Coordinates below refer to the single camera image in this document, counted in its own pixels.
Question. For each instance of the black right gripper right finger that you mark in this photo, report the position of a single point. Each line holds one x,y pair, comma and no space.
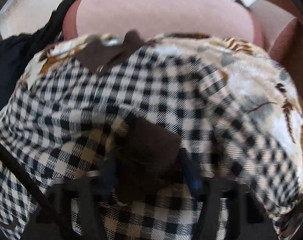
229,210

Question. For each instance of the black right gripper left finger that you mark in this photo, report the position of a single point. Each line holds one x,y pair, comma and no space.
70,208

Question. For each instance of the black white checkered coat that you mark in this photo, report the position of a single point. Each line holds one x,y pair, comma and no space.
146,129

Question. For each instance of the leaf patterned plush blanket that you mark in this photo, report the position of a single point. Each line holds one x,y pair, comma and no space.
254,79

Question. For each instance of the dark navy garment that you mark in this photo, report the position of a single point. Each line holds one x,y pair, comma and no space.
15,54

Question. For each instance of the black garment under pillow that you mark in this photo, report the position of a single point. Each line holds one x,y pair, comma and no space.
48,33

